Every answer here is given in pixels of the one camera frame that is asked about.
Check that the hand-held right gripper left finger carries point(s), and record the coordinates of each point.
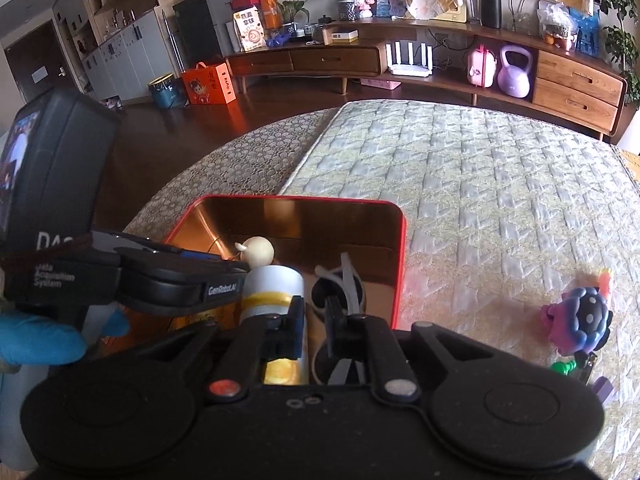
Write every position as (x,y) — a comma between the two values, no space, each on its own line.
(296,327)

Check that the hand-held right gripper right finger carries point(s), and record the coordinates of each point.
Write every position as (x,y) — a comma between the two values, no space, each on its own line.
(334,327)

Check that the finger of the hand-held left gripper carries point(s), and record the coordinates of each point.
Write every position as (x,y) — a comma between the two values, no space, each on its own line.
(150,247)
(175,285)

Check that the white bottle yellow label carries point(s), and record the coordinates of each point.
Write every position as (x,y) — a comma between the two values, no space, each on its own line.
(272,285)

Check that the grey-armed sunglasses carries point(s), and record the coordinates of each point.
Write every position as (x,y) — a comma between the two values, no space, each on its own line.
(350,280)

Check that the cream round toy figure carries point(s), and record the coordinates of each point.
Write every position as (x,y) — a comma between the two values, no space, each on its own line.
(257,252)

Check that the red tin box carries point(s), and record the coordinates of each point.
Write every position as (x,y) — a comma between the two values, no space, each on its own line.
(350,225)

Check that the small green toy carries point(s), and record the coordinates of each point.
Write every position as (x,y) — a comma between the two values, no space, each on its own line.
(562,367)

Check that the purple toy figure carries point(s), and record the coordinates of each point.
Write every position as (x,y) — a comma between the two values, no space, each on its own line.
(580,315)

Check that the person's left hand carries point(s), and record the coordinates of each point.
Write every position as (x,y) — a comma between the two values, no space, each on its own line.
(40,340)

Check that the beige patterned tablecloth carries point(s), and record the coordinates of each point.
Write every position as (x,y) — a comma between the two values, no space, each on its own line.
(225,170)

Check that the dark wooden door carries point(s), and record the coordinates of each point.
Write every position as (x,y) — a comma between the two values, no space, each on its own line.
(35,65)

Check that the blue bucket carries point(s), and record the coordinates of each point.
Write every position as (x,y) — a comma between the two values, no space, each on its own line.
(167,92)

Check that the orange gift box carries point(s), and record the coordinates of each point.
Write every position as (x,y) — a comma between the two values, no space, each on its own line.
(207,87)

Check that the black mini fridge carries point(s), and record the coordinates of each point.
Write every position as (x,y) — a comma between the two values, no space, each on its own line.
(200,30)

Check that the cream quilted mat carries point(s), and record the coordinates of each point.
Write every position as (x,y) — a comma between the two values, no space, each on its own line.
(500,210)

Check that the white printed snack box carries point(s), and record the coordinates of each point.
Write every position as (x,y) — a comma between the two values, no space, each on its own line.
(249,30)

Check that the small blue toy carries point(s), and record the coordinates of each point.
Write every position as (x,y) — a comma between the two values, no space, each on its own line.
(277,38)

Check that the pink flat box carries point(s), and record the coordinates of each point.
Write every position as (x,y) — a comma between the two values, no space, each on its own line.
(380,83)

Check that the red and orange box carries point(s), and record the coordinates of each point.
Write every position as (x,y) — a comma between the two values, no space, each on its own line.
(260,5)

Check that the white router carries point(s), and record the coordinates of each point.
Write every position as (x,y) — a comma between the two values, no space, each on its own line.
(410,67)

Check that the orchid plant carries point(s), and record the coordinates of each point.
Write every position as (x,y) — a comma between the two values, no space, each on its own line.
(295,10)

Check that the small white box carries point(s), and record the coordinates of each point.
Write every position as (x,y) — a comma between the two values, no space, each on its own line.
(341,36)

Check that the dark teapot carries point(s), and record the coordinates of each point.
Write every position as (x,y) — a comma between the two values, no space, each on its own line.
(326,22)

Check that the pink toy suitcase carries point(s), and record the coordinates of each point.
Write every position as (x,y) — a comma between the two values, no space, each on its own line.
(481,70)

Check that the purple kettlebell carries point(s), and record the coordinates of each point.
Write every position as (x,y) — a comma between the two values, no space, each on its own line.
(514,77)

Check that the yellow lace-edged mat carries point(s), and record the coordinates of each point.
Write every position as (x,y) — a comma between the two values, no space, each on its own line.
(630,162)

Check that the wooden tv cabinet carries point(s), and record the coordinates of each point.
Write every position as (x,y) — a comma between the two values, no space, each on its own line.
(575,85)

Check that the black cylinder speaker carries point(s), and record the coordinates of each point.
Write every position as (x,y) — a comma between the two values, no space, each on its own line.
(490,10)

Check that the plastic bag with fruit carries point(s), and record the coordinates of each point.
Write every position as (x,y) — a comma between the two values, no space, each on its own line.
(555,25)

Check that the grey scalloped chair back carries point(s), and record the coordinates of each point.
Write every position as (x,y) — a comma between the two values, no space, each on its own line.
(525,5)

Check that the blue picture box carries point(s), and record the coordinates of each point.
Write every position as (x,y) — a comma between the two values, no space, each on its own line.
(586,35)

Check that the tall green potted tree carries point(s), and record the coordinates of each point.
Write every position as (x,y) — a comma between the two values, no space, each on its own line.
(620,40)

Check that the wooden shelving wall cabinet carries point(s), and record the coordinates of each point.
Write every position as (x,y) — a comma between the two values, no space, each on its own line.
(130,55)

